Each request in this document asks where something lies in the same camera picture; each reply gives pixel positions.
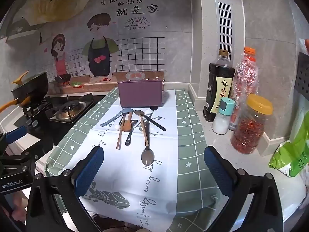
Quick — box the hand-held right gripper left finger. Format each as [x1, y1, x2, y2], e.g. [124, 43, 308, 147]
[25, 146, 105, 232]

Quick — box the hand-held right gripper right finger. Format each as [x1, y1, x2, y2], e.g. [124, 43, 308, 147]
[203, 146, 283, 232]

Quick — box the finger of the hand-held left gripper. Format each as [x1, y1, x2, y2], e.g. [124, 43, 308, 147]
[0, 150, 39, 174]
[0, 126, 27, 147]

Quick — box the wooden chopstick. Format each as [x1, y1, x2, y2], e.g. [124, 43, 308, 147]
[116, 114, 126, 150]

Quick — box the metal spoon wooden handle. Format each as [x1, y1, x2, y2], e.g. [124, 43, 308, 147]
[139, 116, 155, 166]

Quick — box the blue-grey spoon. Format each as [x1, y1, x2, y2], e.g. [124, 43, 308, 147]
[100, 108, 134, 127]

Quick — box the purple utensil holder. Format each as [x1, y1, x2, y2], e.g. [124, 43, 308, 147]
[117, 79, 165, 108]

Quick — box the person's left hand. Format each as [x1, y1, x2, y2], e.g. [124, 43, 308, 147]
[5, 192, 28, 223]

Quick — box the teal-capped salt shaker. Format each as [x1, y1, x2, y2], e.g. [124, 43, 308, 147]
[212, 97, 235, 135]

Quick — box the white printed cloth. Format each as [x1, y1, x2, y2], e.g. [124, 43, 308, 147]
[61, 89, 179, 232]

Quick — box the green checked tablecloth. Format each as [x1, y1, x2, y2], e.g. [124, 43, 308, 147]
[45, 88, 242, 232]

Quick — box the yellow-lidded chili flake jar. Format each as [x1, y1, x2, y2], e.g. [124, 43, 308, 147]
[230, 94, 274, 154]

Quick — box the gas stove burner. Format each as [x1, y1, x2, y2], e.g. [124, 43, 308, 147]
[0, 92, 107, 150]

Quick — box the green plastic bag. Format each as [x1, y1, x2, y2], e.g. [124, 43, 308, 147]
[269, 116, 309, 177]

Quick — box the dark soy sauce bottle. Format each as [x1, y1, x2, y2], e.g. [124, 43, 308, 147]
[203, 49, 235, 122]

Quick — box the orange-capped chili bottle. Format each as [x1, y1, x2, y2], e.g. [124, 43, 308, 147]
[229, 47, 259, 131]

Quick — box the black perforated rack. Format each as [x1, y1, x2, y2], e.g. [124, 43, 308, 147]
[295, 51, 309, 97]

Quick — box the white vent grille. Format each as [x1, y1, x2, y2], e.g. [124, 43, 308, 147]
[215, 0, 234, 62]

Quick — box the black wok yellow handle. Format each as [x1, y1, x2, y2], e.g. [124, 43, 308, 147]
[0, 71, 50, 113]

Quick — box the cartoon wall poster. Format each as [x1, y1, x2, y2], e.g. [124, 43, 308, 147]
[0, 0, 194, 96]

